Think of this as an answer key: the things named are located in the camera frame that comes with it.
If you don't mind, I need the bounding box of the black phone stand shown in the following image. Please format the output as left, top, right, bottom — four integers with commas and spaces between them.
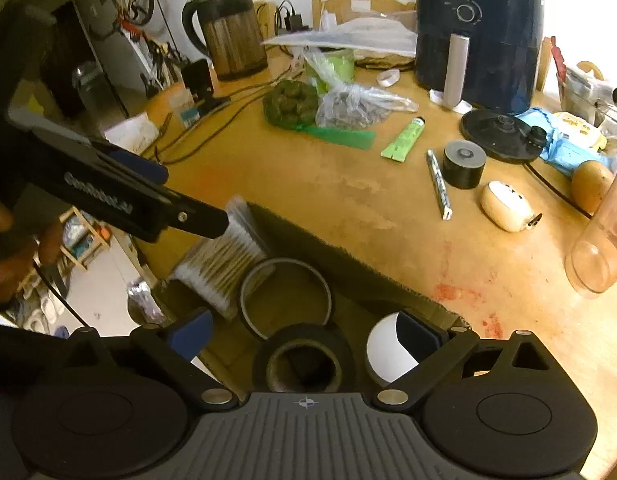
181, 58, 232, 111

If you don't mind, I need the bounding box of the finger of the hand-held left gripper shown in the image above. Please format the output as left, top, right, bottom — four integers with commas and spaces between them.
158, 186, 230, 241
93, 141, 170, 187

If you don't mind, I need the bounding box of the black electrical tape roll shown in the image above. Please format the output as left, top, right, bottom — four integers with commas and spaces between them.
252, 324, 357, 395

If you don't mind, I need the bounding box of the marbled grey pen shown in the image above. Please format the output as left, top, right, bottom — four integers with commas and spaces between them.
427, 149, 453, 221

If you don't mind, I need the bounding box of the small teal printed box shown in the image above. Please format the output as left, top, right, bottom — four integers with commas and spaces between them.
168, 89, 196, 130

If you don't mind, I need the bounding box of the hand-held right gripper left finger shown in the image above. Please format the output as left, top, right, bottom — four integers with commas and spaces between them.
63, 307, 239, 409

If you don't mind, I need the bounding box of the wooden desktop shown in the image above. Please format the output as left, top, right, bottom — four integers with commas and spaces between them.
103, 50, 617, 480

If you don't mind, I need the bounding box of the brown woven pad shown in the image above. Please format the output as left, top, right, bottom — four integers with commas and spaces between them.
356, 54, 415, 69

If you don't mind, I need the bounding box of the wood-pattern electric kettle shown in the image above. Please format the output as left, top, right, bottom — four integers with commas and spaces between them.
182, 0, 269, 82

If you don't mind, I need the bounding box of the wooden shoe rack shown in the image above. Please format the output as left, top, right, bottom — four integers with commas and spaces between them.
18, 207, 112, 291

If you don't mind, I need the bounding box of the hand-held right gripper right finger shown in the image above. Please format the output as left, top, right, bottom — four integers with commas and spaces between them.
371, 310, 554, 409

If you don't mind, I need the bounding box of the black cylinder with grey top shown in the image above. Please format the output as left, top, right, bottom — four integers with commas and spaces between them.
443, 140, 487, 190

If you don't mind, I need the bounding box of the clear flat plastic bag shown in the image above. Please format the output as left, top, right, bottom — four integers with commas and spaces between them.
262, 17, 418, 58

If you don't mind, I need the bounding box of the glass jar with packets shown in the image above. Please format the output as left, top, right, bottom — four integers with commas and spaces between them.
556, 62, 609, 116

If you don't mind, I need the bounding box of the green tube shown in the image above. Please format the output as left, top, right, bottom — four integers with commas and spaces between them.
380, 116, 425, 163

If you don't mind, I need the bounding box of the white round disc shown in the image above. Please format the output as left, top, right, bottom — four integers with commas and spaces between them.
366, 311, 422, 383

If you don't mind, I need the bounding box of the green plastic scraper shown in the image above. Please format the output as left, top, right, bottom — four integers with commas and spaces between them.
297, 124, 377, 151

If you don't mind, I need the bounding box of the amber thin tape ring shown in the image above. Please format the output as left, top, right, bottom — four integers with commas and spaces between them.
238, 257, 334, 341

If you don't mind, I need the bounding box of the white paper packet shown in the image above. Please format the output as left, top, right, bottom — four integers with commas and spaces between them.
104, 112, 159, 156

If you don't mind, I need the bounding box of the blue wet wipes packet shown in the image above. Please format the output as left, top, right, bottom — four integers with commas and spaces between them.
539, 137, 614, 177
516, 106, 562, 136

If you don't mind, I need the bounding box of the black kettle base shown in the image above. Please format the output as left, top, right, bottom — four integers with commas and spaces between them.
460, 109, 548, 163

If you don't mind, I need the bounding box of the red packet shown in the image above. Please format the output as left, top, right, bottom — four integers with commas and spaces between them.
549, 36, 569, 78

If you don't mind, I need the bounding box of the cotton swab pack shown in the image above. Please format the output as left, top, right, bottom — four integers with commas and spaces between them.
171, 196, 270, 320

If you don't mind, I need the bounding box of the orange round fruit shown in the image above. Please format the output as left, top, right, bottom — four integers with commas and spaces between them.
571, 160, 615, 215

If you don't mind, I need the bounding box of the black power cable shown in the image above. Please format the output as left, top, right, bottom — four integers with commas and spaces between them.
526, 160, 592, 220

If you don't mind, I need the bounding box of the clear bag of dark seeds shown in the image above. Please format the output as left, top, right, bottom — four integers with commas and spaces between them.
315, 82, 419, 131

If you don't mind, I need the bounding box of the black desk cable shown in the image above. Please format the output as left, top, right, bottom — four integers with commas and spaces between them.
153, 80, 289, 166

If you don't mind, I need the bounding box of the green paper cup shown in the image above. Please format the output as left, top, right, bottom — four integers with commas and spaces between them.
306, 49, 356, 91

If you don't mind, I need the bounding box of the beige bear-face case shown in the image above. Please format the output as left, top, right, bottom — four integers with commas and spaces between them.
480, 180, 543, 233

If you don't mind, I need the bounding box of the yellow tissue packet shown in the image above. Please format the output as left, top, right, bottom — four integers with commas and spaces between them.
559, 111, 609, 151

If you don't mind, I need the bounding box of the dark blue air fryer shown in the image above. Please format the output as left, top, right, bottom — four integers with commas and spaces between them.
415, 0, 545, 116

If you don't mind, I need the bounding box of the person's left hand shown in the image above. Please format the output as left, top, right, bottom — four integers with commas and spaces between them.
0, 184, 65, 307

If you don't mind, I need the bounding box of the bag of dark green lumps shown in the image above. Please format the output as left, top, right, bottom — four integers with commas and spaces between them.
262, 78, 322, 128

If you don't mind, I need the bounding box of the black charger plug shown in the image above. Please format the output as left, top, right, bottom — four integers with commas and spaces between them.
276, 0, 309, 31

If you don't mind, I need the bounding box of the white plastic piece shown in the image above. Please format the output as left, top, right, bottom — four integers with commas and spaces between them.
429, 87, 473, 113

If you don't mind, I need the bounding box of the clear shaker bottle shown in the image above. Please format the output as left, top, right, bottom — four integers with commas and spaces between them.
565, 137, 617, 300

